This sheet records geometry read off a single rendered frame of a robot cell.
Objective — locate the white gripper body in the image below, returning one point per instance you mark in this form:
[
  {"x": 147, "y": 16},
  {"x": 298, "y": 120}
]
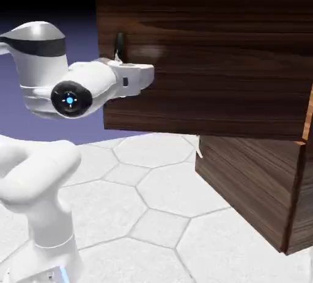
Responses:
[{"x": 146, "y": 75}]

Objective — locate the dark wood cabinet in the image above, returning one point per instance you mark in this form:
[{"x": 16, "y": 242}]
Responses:
[{"x": 300, "y": 190}]

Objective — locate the small dark wood door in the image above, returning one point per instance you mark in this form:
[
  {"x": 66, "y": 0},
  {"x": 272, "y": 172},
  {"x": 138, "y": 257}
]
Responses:
[{"x": 249, "y": 185}]

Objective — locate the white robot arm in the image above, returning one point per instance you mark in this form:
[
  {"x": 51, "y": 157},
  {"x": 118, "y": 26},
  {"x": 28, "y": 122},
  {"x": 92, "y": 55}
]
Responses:
[{"x": 41, "y": 72}]

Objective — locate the large dark wood door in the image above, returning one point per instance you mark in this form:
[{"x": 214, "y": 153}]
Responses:
[{"x": 220, "y": 67}]

